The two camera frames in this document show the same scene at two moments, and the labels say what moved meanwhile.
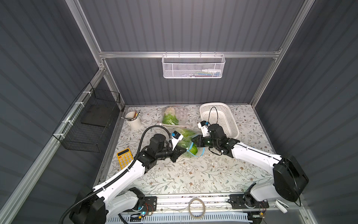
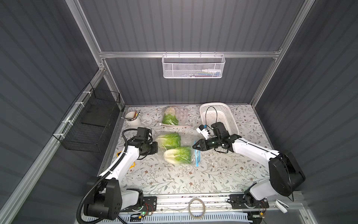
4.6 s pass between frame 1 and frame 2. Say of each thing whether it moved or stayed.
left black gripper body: moved
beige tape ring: stayed
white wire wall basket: stayed
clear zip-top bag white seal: stayed
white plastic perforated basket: stayed
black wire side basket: stayed
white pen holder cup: stayed
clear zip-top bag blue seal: moved
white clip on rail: stayed
